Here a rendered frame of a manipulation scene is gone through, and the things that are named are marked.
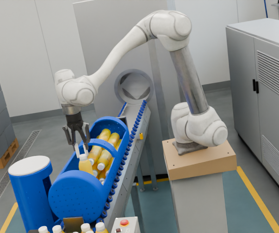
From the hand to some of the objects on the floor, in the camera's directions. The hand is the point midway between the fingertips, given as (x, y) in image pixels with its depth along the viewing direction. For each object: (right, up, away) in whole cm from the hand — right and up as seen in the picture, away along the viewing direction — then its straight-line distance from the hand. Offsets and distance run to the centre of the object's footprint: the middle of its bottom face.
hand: (81, 150), depth 191 cm
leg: (+46, -61, +215) cm, 228 cm away
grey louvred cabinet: (+184, -38, +212) cm, 283 cm away
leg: (+32, -62, +217) cm, 228 cm away
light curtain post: (+65, -76, +160) cm, 188 cm away
